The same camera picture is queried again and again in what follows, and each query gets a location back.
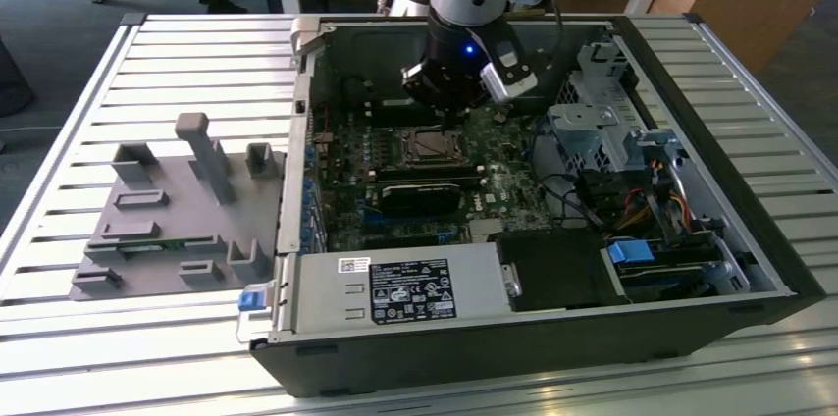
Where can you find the silver-topped CPU chip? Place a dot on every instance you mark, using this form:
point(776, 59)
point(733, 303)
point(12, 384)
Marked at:
point(433, 145)

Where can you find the CPU socket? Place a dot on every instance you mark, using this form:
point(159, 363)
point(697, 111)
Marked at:
point(429, 165)

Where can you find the black RAM slot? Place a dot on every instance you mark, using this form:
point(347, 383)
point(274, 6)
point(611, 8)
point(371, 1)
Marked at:
point(426, 171)
point(466, 180)

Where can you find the round silver coin battery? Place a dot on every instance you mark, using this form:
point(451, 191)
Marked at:
point(501, 117)

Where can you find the silver perforated drive cage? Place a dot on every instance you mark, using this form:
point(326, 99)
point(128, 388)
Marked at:
point(582, 131)

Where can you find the green motherboard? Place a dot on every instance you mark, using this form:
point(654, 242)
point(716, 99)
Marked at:
point(517, 190)

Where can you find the black graphics card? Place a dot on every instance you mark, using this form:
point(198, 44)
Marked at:
point(419, 200)

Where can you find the silver chipset heatsink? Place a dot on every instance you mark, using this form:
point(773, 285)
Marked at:
point(487, 229)

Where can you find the person's dark legs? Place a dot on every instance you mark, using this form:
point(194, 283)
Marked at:
point(219, 1)

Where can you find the black plastic shroud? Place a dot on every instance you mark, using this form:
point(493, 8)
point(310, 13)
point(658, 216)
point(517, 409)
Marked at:
point(557, 269)

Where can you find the blue disk carrier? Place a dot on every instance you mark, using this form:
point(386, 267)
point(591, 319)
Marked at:
point(629, 254)

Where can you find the silver power supply with label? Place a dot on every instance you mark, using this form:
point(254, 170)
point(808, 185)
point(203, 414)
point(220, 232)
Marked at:
point(327, 298)

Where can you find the grey parts rack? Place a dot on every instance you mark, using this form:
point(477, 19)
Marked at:
point(170, 200)

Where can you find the blue release latch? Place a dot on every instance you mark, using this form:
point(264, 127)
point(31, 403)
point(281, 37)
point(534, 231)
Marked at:
point(254, 300)

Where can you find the green RAM stick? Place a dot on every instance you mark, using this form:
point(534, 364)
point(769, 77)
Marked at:
point(170, 244)

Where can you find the silver disk bay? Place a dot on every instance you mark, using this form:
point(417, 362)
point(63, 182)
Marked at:
point(726, 274)

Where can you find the black open PC case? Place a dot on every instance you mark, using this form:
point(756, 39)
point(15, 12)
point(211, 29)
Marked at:
point(458, 362)

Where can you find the black waste bin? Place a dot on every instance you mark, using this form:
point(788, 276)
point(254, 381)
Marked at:
point(14, 82)

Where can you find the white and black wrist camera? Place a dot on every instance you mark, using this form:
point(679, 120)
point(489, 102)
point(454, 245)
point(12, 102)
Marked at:
point(514, 82)

